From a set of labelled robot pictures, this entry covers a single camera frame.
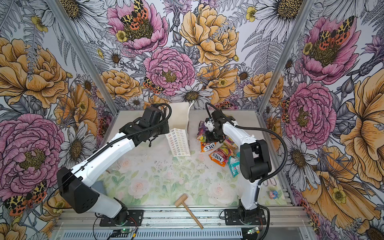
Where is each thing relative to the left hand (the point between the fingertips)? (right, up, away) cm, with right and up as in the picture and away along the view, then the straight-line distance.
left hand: (166, 129), depth 80 cm
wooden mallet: (+8, -36, -2) cm, 37 cm away
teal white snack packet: (+38, -20, +10) cm, 45 cm away
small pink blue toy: (+55, -32, -3) cm, 64 cm away
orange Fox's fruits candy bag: (+21, -10, +10) cm, 26 cm away
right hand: (+24, -9, +12) cm, 28 cm away
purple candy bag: (+20, 0, +27) cm, 34 cm away
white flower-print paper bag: (+6, -4, +1) cm, 8 cm away
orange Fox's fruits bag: (+31, -16, +12) cm, 37 cm away
